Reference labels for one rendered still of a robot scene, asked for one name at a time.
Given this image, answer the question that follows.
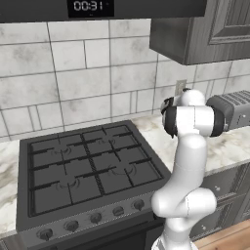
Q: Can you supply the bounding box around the grey drawer front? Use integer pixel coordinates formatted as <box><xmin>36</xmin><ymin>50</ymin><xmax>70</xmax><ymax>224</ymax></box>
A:
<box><xmin>202</xmin><ymin>163</ymin><xmax>250</xmax><ymax>202</ymax></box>

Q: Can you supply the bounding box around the grey wall socket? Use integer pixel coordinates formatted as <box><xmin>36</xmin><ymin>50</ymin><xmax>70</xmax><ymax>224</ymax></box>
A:
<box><xmin>175</xmin><ymin>79</ymin><xmax>188</xmax><ymax>97</ymax></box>

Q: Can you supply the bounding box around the grey stove knob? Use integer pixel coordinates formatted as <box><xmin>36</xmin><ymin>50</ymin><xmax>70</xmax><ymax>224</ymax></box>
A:
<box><xmin>38</xmin><ymin>228</ymin><xmax>55</xmax><ymax>242</ymax></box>
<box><xmin>89</xmin><ymin>212</ymin><xmax>104</xmax><ymax>225</ymax></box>
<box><xmin>63</xmin><ymin>220</ymin><xmax>80</xmax><ymax>233</ymax></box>
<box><xmin>111</xmin><ymin>206</ymin><xmax>126</xmax><ymax>218</ymax></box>
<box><xmin>132</xmin><ymin>198</ymin><xmax>146</xmax><ymax>212</ymax></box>

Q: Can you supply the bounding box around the grey wall cupboard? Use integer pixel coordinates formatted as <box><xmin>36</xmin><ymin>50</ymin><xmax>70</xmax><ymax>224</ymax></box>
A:
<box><xmin>148</xmin><ymin>0</ymin><xmax>250</xmax><ymax>66</ymax></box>

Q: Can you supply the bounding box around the grey base cupboard door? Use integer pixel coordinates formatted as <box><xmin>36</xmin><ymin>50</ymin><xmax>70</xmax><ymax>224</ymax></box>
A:
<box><xmin>189</xmin><ymin>194</ymin><xmax>245</xmax><ymax>242</ymax></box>

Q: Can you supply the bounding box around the black microwave oven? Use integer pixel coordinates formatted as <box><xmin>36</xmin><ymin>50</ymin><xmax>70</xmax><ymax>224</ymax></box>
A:
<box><xmin>0</xmin><ymin>0</ymin><xmax>208</xmax><ymax>24</ymax></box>

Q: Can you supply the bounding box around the grey toaster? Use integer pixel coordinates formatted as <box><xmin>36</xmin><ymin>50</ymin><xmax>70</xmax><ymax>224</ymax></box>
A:
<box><xmin>205</xmin><ymin>90</ymin><xmax>250</xmax><ymax>132</ymax></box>

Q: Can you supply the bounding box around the dark grey gas stove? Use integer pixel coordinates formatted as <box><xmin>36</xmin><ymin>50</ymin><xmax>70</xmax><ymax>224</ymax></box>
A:
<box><xmin>15</xmin><ymin>119</ymin><xmax>173</xmax><ymax>250</ymax></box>

